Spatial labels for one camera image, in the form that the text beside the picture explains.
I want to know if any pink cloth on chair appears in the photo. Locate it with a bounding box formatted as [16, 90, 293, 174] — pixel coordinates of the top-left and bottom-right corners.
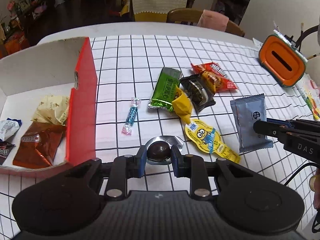
[197, 10, 229, 32]

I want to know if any sofa with cream cover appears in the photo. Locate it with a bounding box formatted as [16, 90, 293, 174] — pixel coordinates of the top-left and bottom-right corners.
[120, 0, 187, 22]

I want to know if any blue pink wrapped candy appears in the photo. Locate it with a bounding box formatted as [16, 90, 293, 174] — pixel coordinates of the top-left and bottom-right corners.
[121, 98, 141, 135]

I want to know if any white blue snack packet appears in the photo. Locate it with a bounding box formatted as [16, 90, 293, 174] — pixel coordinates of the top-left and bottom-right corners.
[0, 118, 22, 142]

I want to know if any black cookie packet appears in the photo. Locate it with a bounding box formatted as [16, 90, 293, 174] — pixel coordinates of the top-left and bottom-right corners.
[180, 74, 216, 112]

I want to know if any colourful paper sheet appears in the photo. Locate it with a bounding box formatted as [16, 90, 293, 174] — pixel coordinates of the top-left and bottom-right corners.
[296, 73, 320, 121]

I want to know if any dark m&m packet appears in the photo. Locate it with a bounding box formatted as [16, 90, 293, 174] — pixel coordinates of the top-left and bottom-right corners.
[0, 141, 15, 165]

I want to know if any green snack packet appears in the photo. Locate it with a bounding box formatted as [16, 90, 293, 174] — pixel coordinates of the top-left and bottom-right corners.
[148, 67, 182, 113]

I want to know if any orange tissue box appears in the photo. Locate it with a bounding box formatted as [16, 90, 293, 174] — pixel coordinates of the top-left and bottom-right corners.
[258, 32, 307, 87]

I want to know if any yellow minion snack packet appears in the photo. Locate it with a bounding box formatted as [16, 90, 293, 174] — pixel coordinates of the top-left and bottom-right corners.
[172, 87, 240, 164]

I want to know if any chocolate ball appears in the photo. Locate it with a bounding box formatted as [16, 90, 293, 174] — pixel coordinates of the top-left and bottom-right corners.
[145, 135, 184, 165]

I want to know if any red snack packet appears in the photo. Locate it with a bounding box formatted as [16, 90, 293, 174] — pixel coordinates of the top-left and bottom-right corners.
[191, 62, 238, 94]

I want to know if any brown oreo packet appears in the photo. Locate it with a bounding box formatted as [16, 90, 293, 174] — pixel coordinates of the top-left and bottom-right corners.
[12, 122, 66, 169]

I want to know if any cream patterned snack packet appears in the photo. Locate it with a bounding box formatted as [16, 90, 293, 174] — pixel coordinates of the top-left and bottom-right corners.
[31, 95, 69, 125]

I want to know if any wooden chair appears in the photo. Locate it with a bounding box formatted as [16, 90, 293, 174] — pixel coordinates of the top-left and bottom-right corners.
[167, 8, 245, 37]

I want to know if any silver grey snack packet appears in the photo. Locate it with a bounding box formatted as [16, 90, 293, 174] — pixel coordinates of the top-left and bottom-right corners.
[230, 94, 273, 153]

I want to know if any red white cardboard box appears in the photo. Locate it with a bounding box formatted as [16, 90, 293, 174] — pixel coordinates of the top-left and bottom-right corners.
[1, 37, 97, 178]

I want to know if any right hand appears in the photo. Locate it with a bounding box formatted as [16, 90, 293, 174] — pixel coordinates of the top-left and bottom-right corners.
[309, 168, 320, 209]

